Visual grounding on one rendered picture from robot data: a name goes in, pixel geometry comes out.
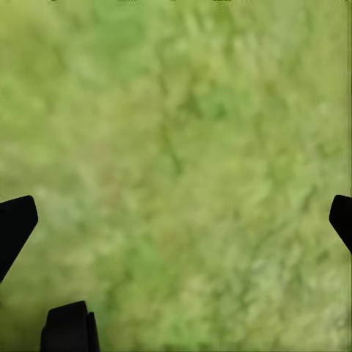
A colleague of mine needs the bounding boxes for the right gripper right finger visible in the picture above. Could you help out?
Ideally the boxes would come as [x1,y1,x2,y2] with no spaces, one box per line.
[329,194,352,253]

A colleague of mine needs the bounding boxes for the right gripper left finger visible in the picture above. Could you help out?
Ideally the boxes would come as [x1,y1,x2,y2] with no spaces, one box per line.
[0,195,38,283]

